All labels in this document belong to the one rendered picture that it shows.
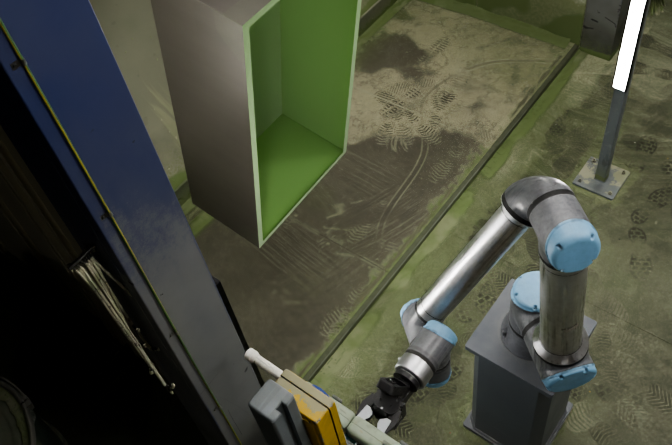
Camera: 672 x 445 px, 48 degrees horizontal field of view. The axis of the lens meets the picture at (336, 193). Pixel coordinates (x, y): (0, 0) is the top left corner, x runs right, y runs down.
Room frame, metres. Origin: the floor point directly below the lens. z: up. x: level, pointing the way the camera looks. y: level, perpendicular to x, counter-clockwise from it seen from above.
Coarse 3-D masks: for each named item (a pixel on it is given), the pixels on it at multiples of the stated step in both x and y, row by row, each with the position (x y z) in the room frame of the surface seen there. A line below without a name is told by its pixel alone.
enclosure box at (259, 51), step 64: (192, 0) 1.75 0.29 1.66; (256, 0) 1.72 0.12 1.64; (320, 0) 2.24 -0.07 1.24; (192, 64) 1.82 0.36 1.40; (256, 64) 2.29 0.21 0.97; (320, 64) 2.27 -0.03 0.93; (192, 128) 1.90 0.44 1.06; (256, 128) 2.33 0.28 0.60; (320, 128) 2.32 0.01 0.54; (192, 192) 2.01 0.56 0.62; (256, 192) 1.75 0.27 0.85
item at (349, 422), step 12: (252, 348) 0.97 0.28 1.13; (252, 360) 0.94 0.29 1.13; (264, 360) 0.93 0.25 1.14; (276, 372) 0.89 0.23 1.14; (312, 384) 0.84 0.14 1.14; (348, 420) 0.73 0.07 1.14; (360, 420) 0.73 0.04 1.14; (348, 432) 0.71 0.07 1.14; (360, 432) 0.70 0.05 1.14; (372, 432) 0.69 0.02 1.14; (360, 444) 0.68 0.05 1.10; (372, 444) 0.66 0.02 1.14; (384, 444) 0.65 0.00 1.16; (396, 444) 0.65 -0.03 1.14
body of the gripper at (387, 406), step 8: (400, 376) 0.84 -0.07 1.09; (408, 376) 0.83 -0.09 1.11; (408, 384) 0.82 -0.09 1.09; (416, 384) 0.81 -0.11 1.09; (376, 392) 0.81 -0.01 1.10; (408, 392) 0.81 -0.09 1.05; (376, 400) 0.79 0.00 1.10; (384, 400) 0.78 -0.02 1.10; (392, 400) 0.78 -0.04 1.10; (400, 400) 0.78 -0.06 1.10; (376, 408) 0.77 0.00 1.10; (384, 408) 0.76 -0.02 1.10; (392, 408) 0.76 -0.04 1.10; (400, 408) 0.76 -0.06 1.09; (376, 416) 0.77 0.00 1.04; (384, 416) 0.75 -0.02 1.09; (400, 416) 0.76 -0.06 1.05
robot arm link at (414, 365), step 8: (400, 360) 0.88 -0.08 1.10; (408, 360) 0.87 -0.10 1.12; (416, 360) 0.86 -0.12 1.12; (400, 368) 0.86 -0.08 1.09; (408, 368) 0.85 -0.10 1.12; (416, 368) 0.84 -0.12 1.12; (424, 368) 0.84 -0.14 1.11; (416, 376) 0.83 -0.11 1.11; (424, 376) 0.83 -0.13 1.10; (424, 384) 0.81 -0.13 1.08
